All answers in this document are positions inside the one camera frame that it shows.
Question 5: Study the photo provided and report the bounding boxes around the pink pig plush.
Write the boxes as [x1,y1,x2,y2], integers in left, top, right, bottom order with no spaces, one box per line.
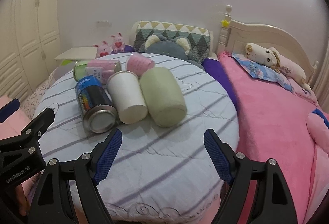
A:
[111,32,125,54]
[94,40,112,58]

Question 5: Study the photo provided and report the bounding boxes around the grey bear plush cushion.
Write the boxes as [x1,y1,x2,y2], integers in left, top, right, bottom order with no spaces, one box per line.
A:
[144,33,205,64]

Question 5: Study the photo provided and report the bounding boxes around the pink green labelled can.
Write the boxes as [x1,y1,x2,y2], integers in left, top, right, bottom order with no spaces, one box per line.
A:
[73,59,122,85]

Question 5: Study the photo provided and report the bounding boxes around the striped round table cloth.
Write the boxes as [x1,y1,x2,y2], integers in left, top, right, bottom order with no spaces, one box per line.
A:
[34,53,239,223]

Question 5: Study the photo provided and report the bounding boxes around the pink pig plush rear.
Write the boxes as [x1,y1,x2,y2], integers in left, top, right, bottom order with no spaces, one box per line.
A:
[111,32,125,54]

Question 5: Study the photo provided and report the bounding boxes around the small pink can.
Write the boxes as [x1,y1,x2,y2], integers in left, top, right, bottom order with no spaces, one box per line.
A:
[126,54,155,77]

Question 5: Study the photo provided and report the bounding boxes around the cream wooden headboard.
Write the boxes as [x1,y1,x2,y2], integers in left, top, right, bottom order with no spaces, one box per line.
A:
[214,5,319,85]

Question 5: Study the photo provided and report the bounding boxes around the triangle pattern pillow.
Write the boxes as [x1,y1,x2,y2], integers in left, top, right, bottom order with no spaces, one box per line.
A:
[129,20,213,63]

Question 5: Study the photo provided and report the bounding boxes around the pink pig plush front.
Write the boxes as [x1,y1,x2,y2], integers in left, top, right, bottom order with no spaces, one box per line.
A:
[94,40,112,58]

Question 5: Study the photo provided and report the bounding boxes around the blue cartoon pillow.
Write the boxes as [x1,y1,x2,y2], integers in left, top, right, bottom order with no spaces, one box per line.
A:
[231,53,293,92]

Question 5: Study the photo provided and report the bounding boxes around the green matte cup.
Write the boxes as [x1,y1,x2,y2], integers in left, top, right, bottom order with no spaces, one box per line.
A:
[139,67,187,128]

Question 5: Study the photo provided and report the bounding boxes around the pink quilt on left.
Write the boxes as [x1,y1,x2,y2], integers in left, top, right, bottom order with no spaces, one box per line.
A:
[1,109,37,216]

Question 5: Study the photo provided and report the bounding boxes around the purple cushion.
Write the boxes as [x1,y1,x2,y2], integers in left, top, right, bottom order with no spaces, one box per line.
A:
[202,58,238,111]

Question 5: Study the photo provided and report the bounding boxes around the wall socket panel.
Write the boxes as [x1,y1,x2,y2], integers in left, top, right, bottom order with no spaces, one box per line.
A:
[96,20,112,28]

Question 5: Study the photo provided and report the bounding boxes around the pink bed blanket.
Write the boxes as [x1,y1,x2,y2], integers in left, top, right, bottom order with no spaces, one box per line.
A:
[218,52,328,223]

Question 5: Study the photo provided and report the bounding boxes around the pink plush with blue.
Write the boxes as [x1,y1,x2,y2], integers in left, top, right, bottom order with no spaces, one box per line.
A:
[306,108,329,154]

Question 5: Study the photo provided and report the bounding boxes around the white dog plush toy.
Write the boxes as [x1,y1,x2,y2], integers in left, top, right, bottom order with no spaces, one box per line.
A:
[245,43,312,92]

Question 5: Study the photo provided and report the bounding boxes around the blue black CoolTowel can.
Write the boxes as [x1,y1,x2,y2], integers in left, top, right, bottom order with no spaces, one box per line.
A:
[75,76,118,134]

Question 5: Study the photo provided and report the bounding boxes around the cream wardrobe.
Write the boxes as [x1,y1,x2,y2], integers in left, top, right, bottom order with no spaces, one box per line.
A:
[1,0,61,100]

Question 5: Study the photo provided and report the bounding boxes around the heart pattern sheet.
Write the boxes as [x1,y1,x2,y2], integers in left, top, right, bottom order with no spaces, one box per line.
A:
[20,69,56,119]

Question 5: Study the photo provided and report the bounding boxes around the white paper cup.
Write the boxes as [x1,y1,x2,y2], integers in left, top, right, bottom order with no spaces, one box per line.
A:
[107,70,148,124]

